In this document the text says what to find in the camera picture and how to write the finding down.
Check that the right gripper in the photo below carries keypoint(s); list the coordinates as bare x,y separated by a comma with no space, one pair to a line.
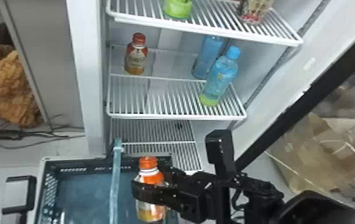
199,194

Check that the orange bottle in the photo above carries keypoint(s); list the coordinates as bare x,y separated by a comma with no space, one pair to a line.
135,58
149,175

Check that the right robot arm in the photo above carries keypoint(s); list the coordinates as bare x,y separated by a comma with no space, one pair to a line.
315,209

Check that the blue basket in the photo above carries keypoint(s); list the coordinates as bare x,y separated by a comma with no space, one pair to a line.
83,194

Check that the blue bottle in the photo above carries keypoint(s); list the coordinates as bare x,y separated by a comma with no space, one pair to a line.
207,53
219,76

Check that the white fridge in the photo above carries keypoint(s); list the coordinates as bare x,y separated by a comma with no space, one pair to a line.
86,78

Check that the fridge door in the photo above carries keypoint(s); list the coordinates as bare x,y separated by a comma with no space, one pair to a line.
293,122

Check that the cardboard box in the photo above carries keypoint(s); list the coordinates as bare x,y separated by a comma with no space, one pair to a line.
324,150

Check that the green bottle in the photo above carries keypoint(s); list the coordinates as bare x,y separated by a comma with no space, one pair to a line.
177,7

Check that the orange cloth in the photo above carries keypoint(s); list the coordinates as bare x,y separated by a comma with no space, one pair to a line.
5,87

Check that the beige noodle cup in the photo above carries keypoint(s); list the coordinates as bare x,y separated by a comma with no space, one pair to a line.
254,9

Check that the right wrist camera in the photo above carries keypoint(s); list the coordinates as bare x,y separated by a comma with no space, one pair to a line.
219,150

